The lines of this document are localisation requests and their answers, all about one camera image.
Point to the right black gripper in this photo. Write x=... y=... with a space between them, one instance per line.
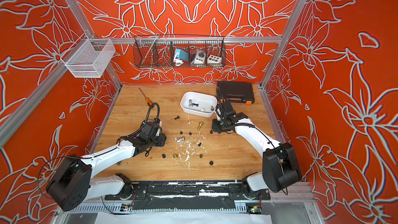
x=215 y=128

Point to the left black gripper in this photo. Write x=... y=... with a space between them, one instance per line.
x=162 y=140

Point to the silver chess knight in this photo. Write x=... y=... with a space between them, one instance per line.
x=180 y=139

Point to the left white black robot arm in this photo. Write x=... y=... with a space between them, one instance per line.
x=76 y=181

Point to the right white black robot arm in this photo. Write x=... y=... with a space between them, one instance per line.
x=280 y=167

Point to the white rectangular storage box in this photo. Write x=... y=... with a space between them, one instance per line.
x=204 y=100

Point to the black orange tool case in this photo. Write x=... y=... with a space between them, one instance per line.
x=236 y=92

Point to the white dotted cube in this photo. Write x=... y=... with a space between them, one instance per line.
x=214 y=60

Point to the white round-button device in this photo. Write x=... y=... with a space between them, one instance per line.
x=199 y=58

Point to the teal white device in basket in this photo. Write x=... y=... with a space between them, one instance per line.
x=180 y=57

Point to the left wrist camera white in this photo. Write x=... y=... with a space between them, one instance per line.
x=158 y=124

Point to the orange handled screwdriver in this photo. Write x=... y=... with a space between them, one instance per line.
x=148 y=101

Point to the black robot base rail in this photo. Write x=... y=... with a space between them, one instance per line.
x=190 y=195

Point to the black wire wall basket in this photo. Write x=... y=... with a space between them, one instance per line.
x=157 y=51

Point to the clear plastic wall bin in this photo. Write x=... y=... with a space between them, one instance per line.
x=88 y=60

